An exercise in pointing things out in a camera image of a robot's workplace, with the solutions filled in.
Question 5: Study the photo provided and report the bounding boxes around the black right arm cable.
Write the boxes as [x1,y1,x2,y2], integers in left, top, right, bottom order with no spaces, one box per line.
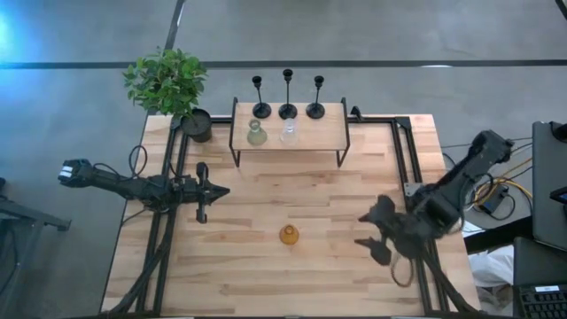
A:
[389,254,416,289]

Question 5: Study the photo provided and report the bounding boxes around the black keyboard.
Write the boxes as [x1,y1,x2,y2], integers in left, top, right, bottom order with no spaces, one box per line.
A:
[513,283,567,319]

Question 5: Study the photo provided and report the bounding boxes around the black laptop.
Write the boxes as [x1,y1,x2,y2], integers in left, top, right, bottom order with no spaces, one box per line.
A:
[531,120,567,253]

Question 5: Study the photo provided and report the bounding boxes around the black power adapter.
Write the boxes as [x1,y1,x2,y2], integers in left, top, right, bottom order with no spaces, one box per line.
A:
[480,184,510,214]

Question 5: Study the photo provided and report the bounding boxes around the clear glass candle holder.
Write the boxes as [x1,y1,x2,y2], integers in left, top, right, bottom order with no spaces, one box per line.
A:
[279,117,300,147]

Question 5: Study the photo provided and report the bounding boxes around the yellow cable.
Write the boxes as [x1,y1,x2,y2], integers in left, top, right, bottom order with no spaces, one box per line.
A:
[473,157,533,206]

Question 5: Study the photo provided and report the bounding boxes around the black aluminium table frame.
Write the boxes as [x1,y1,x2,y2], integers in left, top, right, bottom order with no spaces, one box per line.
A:
[100,113,482,316]

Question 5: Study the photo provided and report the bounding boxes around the black flat panel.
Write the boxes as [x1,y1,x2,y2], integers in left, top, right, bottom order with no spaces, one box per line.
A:
[512,236,567,288]

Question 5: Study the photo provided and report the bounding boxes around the black desk stand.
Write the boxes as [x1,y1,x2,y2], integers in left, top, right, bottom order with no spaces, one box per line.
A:
[0,176,72,319]

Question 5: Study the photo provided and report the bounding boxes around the tallest black candlestick holder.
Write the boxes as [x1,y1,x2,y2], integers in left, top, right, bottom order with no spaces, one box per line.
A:
[277,68,299,121]

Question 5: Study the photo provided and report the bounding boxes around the green glass candle holder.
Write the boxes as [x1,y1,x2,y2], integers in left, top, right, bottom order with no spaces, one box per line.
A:
[246,118,269,147]

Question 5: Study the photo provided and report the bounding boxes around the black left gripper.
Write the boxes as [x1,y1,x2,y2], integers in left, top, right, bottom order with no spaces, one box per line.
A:
[179,161,230,225]

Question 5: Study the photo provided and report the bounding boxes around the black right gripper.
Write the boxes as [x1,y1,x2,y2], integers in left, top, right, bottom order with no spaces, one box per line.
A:
[353,194,426,266]

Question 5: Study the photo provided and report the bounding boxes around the green leafy plant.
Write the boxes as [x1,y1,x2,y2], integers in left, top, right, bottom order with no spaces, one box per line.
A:
[122,47,208,119]

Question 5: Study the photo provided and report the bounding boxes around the white bag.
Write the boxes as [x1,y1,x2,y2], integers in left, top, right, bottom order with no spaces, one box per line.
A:
[467,245,516,316]

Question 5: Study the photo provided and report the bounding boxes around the wooden shelf riser black legs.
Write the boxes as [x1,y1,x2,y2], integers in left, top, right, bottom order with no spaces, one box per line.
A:
[229,97,351,168]

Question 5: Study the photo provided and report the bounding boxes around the amber ribbed glass candle holder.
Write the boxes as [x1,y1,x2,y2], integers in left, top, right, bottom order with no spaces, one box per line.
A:
[278,223,300,246]

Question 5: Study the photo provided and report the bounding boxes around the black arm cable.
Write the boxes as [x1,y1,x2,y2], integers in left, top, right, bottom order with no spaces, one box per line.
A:
[389,254,416,289]
[91,144,149,180]

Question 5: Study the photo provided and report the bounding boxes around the black desk bar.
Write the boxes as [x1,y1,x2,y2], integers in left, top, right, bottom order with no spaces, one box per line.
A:
[462,216,532,254]

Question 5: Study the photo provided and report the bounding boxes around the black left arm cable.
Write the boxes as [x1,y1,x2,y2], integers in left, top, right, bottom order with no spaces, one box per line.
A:
[91,144,149,180]

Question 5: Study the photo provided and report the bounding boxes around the black plant pot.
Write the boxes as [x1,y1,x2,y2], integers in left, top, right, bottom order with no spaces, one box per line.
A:
[180,108,214,144]

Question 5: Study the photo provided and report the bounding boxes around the phone with blue screen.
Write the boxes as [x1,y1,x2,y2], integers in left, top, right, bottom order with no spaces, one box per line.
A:
[548,185,567,206]

